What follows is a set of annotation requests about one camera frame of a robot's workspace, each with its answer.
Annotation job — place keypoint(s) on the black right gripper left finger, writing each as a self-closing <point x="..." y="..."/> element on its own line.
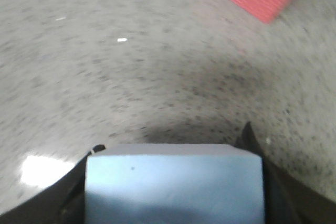
<point x="62" y="202"/>

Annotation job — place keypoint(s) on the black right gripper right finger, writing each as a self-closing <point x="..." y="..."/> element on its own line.
<point x="287" y="200"/>

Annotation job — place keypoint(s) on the light blue foam cube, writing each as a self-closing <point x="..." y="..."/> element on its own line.
<point x="174" y="183"/>

